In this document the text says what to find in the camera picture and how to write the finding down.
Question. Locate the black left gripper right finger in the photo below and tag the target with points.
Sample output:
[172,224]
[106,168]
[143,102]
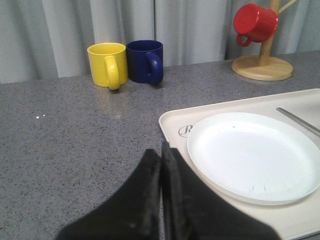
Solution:
[192,211]

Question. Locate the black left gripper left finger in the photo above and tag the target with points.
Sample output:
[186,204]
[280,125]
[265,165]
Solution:
[131,213]

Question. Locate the white round plate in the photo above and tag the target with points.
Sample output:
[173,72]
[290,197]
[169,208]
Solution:
[255,158]

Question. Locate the silver chopstick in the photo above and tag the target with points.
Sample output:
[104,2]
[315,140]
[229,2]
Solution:
[299,121]

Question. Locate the cream rabbit tray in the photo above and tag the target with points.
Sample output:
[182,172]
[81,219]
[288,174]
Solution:
[291,221]

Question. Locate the yellow mug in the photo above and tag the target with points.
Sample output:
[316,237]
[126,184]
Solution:
[108,64]

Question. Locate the dark blue mug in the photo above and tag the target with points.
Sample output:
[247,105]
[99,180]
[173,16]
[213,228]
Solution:
[145,61]

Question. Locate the wooden mug tree stand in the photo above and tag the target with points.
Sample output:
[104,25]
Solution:
[263,67]

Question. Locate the red mug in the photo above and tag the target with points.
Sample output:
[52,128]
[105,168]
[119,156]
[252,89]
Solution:
[254,23]

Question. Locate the grey curtain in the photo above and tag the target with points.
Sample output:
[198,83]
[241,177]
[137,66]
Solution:
[48,39]

